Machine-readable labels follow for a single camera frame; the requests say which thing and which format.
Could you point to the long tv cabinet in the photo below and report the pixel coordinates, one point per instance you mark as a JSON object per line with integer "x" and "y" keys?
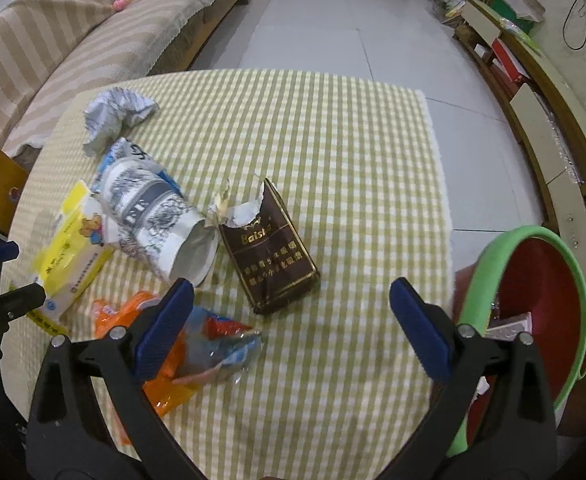
{"x": 543, "y": 112}

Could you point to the patterned paper cup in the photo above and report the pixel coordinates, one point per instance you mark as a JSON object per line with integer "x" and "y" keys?
{"x": 146, "y": 216}

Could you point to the green cardboard box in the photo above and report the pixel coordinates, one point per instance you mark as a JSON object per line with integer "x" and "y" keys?
{"x": 525, "y": 14}

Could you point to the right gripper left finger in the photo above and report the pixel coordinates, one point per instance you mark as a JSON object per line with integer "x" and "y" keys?
{"x": 67, "y": 435}

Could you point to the checkered yellow tablecloth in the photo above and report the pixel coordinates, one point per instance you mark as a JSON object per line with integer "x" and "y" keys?
{"x": 337, "y": 389}

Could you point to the white printed paper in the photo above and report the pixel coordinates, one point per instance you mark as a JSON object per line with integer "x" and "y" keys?
{"x": 112, "y": 111}

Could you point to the brown cigarette pack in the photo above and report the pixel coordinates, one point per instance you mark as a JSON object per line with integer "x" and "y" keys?
{"x": 273, "y": 263}

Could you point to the green red trash bin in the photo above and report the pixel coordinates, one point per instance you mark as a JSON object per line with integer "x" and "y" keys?
{"x": 530, "y": 270}

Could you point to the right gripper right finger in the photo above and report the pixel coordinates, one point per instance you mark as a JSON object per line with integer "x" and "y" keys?
{"x": 516, "y": 437}

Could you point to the orange plastic bag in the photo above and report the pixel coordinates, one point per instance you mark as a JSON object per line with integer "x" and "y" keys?
{"x": 209, "y": 349}

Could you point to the striped beige sofa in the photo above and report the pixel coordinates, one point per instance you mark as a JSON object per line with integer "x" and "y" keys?
{"x": 51, "y": 50}

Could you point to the yellow tissue pack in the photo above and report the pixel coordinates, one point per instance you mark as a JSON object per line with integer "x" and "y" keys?
{"x": 73, "y": 257}

